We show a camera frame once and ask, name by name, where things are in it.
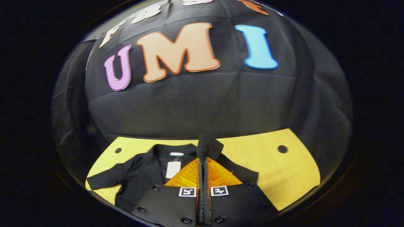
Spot black garment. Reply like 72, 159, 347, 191
86, 134, 259, 215

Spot black backdrop cloth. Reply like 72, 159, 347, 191
50, 0, 353, 189

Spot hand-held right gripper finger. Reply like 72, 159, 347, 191
131, 158, 204, 226
204, 157, 279, 226

